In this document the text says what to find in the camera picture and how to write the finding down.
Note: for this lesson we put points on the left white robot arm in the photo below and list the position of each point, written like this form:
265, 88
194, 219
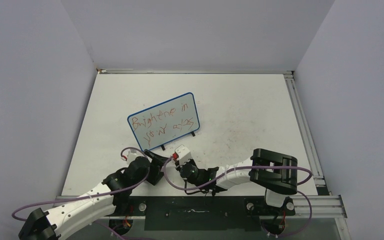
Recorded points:
111, 196

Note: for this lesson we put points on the blue framed whiteboard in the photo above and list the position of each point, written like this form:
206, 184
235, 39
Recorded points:
167, 121

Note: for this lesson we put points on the aluminium frame rail right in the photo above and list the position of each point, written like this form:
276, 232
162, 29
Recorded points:
305, 132

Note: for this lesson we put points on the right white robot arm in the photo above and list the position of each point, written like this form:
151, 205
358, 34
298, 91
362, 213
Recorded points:
275, 172

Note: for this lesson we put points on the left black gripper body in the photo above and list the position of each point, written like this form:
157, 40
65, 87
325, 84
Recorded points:
137, 179

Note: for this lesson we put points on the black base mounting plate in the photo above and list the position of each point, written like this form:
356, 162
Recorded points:
157, 223

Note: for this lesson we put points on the aluminium frame rail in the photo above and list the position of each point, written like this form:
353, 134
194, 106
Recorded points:
318, 207
305, 132

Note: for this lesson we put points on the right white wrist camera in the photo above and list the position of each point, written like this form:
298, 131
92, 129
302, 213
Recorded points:
182, 155

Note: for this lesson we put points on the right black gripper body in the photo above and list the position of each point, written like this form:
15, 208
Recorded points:
191, 161

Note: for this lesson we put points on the aluminium frame rail front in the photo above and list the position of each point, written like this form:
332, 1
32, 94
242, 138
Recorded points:
318, 207

